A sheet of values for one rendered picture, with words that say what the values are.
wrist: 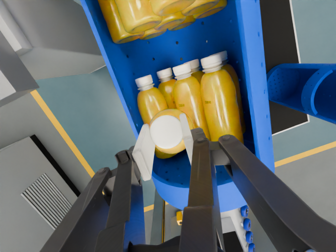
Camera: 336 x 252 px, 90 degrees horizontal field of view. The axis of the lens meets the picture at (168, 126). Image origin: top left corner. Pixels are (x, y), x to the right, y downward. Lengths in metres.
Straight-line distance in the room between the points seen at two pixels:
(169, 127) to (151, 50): 0.32
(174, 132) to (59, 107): 1.63
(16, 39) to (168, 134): 0.48
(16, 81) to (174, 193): 0.43
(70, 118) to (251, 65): 1.64
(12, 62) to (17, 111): 1.48
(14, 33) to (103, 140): 1.27
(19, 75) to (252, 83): 0.51
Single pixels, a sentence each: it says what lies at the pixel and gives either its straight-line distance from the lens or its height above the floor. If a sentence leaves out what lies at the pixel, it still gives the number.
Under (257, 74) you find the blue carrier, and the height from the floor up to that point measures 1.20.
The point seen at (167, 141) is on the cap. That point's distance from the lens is 0.19.
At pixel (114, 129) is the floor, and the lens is 1.64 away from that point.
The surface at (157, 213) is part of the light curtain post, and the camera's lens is 1.13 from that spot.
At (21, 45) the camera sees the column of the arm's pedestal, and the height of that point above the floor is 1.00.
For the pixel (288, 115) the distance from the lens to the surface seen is 1.68.
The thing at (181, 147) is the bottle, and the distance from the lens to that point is 0.23.
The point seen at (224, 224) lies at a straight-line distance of 0.82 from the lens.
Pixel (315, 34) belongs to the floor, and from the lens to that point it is 1.86.
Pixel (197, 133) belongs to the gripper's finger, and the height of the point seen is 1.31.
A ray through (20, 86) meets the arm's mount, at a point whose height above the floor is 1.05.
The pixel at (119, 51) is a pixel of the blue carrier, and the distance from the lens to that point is 0.43.
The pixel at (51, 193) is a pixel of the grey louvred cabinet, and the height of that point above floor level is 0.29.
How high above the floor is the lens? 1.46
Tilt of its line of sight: 70 degrees down
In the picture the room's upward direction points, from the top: 179 degrees clockwise
